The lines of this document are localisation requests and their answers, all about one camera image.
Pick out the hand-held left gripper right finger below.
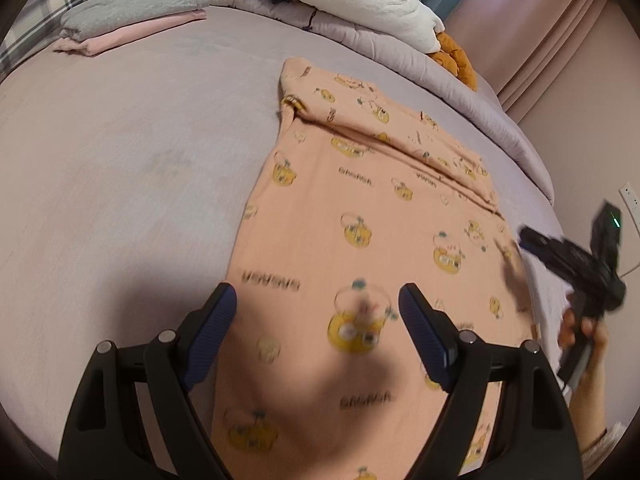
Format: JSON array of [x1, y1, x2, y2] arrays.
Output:
[[398, 282, 583, 480]]

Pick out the grey folded cloth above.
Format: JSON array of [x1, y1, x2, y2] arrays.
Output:
[[60, 0, 208, 43]]

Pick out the lilac bed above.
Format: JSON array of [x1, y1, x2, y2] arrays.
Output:
[[0, 5, 556, 466]]

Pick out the person's right forearm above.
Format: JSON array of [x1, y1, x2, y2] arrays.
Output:
[[567, 360, 626, 480]]

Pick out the peach cartoon print pants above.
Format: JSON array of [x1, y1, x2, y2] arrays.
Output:
[[210, 57, 538, 480]]

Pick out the pink curtain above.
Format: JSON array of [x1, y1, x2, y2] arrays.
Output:
[[445, 0, 608, 111]]

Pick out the person's right hand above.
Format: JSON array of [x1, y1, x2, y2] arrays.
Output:
[[558, 305, 611, 376]]

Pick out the lilac quilt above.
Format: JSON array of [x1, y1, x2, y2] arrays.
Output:
[[135, 0, 553, 206]]

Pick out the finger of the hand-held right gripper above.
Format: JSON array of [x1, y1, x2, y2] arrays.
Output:
[[518, 226, 598, 267], [520, 241, 596, 287]]

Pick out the white wall outlet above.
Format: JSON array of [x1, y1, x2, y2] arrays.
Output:
[[619, 184, 640, 221]]

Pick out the pink folded cloth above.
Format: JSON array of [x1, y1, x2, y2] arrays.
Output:
[[52, 9, 208, 57]]

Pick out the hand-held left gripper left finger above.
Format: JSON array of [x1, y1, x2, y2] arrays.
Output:
[[57, 282, 238, 480]]

